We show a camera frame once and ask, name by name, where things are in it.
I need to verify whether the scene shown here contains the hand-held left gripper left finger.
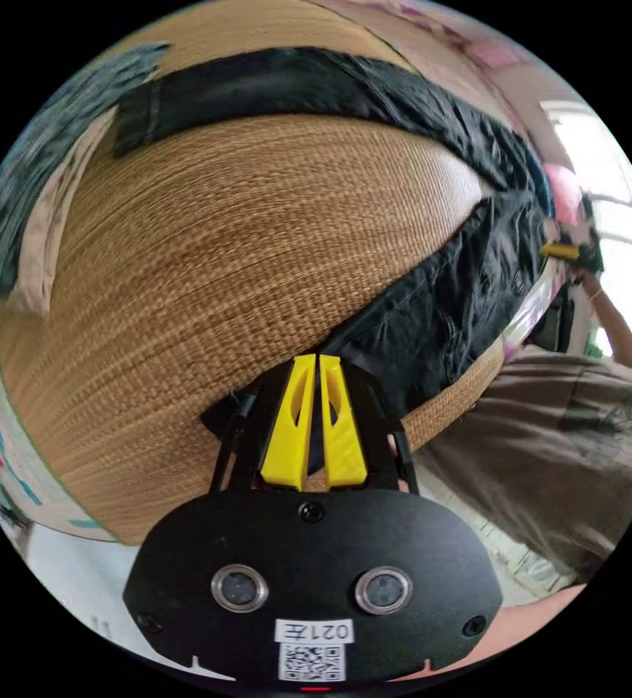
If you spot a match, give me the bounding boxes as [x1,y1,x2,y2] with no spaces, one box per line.
[260,353,316,492]

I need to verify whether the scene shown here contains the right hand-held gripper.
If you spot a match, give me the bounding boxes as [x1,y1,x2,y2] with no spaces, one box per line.
[542,193,607,279]

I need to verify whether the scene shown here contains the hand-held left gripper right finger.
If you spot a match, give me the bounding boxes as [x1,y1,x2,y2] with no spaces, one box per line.
[319,353,367,489]

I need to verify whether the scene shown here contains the black jeans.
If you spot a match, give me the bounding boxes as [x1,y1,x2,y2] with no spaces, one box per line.
[112,46,558,417]

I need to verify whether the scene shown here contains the person's right forearm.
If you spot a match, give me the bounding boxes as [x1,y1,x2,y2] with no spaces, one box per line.
[587,283,632,376]

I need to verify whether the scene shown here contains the person's left forearm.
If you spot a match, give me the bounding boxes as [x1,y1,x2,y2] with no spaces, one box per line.
[402,581,591,683]

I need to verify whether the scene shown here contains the window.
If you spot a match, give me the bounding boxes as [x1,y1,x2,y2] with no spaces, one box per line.
[540,100,632,356]

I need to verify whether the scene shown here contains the bed with woven mat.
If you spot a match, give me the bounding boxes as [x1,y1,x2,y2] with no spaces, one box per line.
[0,0,559,547]

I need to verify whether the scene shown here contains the person's body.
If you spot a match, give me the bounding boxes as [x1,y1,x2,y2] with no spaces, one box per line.
[412,346,632,583]

